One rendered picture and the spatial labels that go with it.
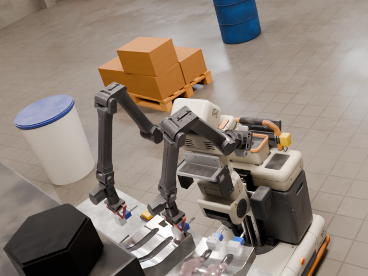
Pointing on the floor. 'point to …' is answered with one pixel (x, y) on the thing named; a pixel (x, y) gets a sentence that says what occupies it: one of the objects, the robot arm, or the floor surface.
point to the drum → (237, 20)
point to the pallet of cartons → (156, 71)
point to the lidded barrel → (57, 138)
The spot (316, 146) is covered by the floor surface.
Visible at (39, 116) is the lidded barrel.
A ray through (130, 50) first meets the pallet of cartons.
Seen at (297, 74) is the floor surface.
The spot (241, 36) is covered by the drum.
